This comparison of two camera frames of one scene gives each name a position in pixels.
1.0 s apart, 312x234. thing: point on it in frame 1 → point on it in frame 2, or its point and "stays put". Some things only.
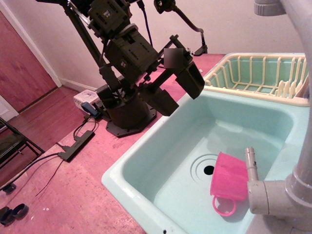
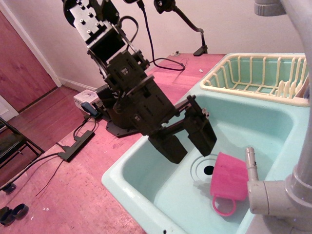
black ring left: (7, 216) stays put
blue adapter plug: (87, 107) stays put
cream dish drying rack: (281, 76) stays put
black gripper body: (140, 63) → (146, 107)
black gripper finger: (160, 100) → (170, 146)
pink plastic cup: (229, 180) stays put
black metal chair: (16, 150) stays put
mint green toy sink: (163, 183) stays put
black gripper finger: (191, 80) → (203, 138)
